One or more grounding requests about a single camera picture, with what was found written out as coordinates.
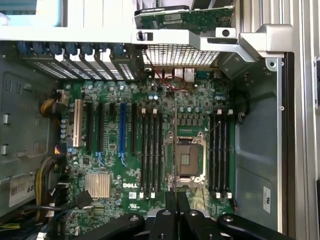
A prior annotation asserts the white expansion slot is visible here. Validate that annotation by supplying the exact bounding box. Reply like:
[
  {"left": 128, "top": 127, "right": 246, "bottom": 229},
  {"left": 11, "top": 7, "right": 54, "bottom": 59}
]
[{"left": 73, "top": 98, "right": 83, "bottom": 148}]

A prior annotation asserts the blue card retention clip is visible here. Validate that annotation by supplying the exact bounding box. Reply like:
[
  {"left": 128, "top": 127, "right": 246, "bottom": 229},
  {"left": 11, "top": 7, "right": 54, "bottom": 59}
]
[
  {"left": 80, "top": 41, "right": 95, "bottom": 56},
  {"left": 48, "top": 41, "right": 63, "bottom": 56},
  {"left": 16, "top": 41, "right": 31, "bottom": 56},
  {"left": 64, "top": 41, "right": 79, "bottom": 56},
  {"left": 32, "top": 41, "right": 48, "bottom": 56},
  {"left": 111, "top": 42, "right": 125, "bottom": 60}
]

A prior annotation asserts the black wire with connector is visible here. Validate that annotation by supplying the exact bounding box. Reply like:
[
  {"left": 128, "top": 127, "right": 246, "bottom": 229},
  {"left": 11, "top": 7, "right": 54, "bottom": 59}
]
[{"left": 229, "top": 89, "right": 251, "bottom": 124}]

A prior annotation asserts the green graphics card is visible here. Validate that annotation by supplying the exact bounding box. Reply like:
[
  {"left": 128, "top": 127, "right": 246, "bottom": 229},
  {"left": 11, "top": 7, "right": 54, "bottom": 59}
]
[{"left": 133, "top": 4, "right": 236, "bottom": 35}]

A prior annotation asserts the RAM slot with white latches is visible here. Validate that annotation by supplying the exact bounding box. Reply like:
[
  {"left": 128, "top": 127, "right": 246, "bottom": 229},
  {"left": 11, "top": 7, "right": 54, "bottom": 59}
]
[
  {"left": 140, "top": 107, "right": 148, "bottom": 200},
  {"left": 151, "top": 107, "right": 158, "bottom": 200},
  {"left": 225, "top": 108, "right": 234, "bottom": 200},
  {"left": 214, "top": 108, "right": 222, "bottom": 200}
]

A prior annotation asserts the long black expansion slot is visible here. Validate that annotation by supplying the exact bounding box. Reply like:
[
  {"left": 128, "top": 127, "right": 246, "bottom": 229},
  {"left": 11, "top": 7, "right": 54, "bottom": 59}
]
[
  {"left": 97, "top": 102, "right": 105, "bottom": 152},
  {"left": 131, "top": 102, "right": 138, "bottom": 156},
  {"left": 86, "top": 102, "right": 94, "bottom": 155}
]

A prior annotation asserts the open PC case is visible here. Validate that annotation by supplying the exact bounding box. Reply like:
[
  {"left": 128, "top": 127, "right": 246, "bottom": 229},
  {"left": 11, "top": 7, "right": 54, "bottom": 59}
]
[{"left": 0, "top": 23, "right": 295, "bottom": 240}]

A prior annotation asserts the red black twisted wire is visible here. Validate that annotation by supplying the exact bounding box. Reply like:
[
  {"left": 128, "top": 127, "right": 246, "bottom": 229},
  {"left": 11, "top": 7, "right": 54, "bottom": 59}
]
[{"left": 143, "top": 53, "right": 188, "bottom": 91}]

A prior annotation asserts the black cable with flat connector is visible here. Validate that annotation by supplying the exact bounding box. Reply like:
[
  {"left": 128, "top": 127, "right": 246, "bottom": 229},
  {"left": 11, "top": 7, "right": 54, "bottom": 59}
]
[{"left": 23, "top": 189, "right": 94, "bottom": 213}]

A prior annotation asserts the RAM slot with black latches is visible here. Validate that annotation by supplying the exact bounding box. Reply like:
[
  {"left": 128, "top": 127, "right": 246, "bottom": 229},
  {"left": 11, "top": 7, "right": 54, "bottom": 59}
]
[
  {"left": 220, "top": 112, "right": 226, "bottom": 195},
  {"left": 146, "top": 112, "right": 153, "bottom": 198},
  {"left": 209, "top": 112, "right": 215, "bottom": 195},
  {"left": 157, "top": 112, "right": 164, "bottom": 195}
]

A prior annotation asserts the yellow black power wire bundle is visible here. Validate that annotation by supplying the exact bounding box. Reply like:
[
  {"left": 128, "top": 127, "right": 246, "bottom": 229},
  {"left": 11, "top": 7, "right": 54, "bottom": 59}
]
[
  {"left": 33, "top": 156, "right": 62, "bottom": 222},
  {"left": 40, "top": 90, "right": 71, "bottom": 118}
]

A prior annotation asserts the silver chipset heatsink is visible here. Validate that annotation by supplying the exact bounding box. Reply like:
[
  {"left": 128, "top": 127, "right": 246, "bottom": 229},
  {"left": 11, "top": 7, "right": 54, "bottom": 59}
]
[{"left": 84, "top": 173, "right": 111, "bottom": 199}]

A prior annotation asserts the blue expansion slot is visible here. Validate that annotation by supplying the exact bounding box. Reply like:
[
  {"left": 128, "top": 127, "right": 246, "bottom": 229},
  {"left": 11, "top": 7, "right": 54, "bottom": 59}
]
[{"left": 119, "top": 102, "right": 127, "bottom": 155}]

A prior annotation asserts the green motherboard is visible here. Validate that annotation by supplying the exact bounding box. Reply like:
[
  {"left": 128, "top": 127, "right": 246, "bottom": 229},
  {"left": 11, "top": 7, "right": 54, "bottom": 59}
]
[{"left": 58, "top": 79, "right": 237, "bottom": 240}]

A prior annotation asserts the socket locking lever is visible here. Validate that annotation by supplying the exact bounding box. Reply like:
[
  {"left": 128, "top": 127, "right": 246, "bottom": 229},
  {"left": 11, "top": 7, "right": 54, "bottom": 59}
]
[{"left": 203, "top": 121, "right": 223, "bottom": 141}]

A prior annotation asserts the CPU socket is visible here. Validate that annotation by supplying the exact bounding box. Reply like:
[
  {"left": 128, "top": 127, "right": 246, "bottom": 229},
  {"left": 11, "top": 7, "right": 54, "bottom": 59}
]
[{"left": 164, "top": 129, "right": 209, "bottom": 188}]

